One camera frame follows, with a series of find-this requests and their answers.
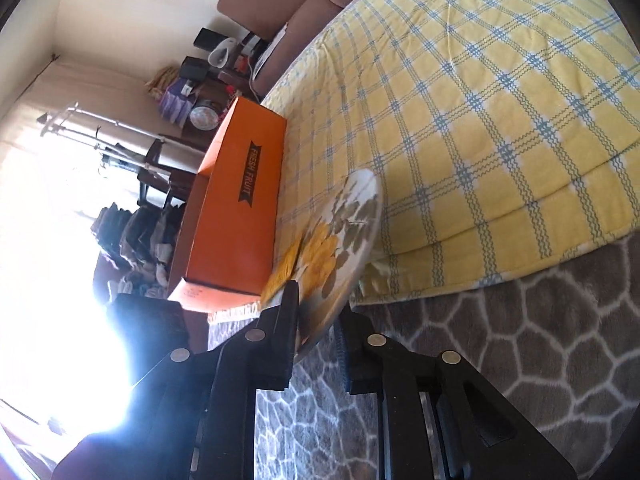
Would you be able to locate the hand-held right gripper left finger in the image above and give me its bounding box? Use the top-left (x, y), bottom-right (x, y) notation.
top-left (50, 280), bottom-right (300, 480)

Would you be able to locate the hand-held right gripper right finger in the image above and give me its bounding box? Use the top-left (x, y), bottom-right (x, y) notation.
top-left (339, 309), bottom-right (577, 480)

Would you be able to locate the orange cardboard box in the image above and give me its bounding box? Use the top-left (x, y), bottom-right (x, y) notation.
top-left (167, 96), bottom-right (288, 313)

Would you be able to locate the white floral plate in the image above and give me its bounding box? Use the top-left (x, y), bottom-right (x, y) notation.
top-left (280, 167), bottom-right (385, 361)

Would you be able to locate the yellow textured sheet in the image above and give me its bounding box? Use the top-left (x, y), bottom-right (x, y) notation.
top-left (261, 232), bottom-right (304, 309)

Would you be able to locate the pile of clothes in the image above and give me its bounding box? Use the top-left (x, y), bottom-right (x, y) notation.
top-left (90, 202), bottom-right (187, 293)

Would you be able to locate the round metal tin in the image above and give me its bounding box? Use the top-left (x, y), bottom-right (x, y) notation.
top-left (190, 101), bottom-right (221, 132)

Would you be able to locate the purple boxes stack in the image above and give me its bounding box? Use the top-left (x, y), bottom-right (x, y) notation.
top-left (157, 82), bottom-right (197, 126)

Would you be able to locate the yellow plaid cloth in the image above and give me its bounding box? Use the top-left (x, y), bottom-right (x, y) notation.
top-left (207, 0), bottom-right (640, 322)

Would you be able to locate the white coat rack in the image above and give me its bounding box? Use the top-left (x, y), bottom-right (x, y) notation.
top-left (37, 101), bottom-right (168, 171)

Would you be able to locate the black speaker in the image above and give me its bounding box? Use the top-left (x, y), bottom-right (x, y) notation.
top-left (195, 27), bottom-right (222, 52)
top-left (179, 56), bottom-right (208, 82)

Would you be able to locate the white headset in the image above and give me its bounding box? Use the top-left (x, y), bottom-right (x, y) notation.
top-left (209, 37), bottom-right (240, 70)

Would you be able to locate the brown sofa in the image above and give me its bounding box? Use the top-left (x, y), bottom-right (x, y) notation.
top-left (217, 0), bottom-right (401, 97)

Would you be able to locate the coiled rope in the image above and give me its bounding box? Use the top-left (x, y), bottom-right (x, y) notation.
top-left (146, 66), bottom-right (180, 98)

